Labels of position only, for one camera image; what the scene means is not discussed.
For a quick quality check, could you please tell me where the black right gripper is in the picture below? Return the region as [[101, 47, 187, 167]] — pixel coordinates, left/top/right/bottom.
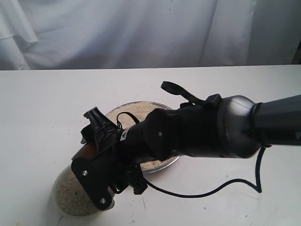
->
[[71, 108, 181, 211]]

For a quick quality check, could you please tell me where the brown wooden cup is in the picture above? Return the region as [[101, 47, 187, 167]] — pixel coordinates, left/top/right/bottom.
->
[[71, 144, 98, 161]]

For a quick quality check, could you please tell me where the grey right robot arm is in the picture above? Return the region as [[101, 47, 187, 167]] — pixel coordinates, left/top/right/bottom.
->
[[71, 95, 301, 210]]

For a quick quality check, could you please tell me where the white bowl of rice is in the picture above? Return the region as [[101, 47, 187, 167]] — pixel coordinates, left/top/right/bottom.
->
[[52, 165, 102, 218]]

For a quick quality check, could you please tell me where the steel plate of rice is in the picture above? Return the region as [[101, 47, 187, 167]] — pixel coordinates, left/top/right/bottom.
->
[[103, 100, 181, 175]]

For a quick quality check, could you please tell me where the white backdrop cloth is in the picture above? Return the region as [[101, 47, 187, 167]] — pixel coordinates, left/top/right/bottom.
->
[[0, 0, 301, 70]]

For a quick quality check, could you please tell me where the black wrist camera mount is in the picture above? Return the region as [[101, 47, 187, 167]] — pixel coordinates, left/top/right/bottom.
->
[[81, 107, 119, 154]]

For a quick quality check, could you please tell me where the black camera cable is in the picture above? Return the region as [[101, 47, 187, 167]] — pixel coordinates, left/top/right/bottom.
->
[[116, 81, 271, 197]]

